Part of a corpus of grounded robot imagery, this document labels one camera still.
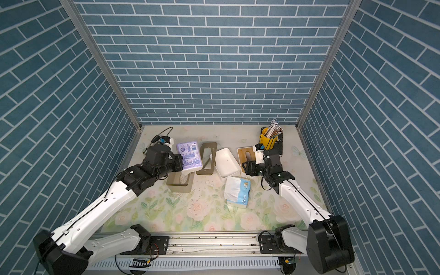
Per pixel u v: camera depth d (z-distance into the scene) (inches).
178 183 36.8
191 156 30.3
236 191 33.3
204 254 29.0
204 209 33.3
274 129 38.3
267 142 40.4
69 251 15.3
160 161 22.1
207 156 39.5
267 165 25.7
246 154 39.4
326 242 15.7
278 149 41.6
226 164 39.2
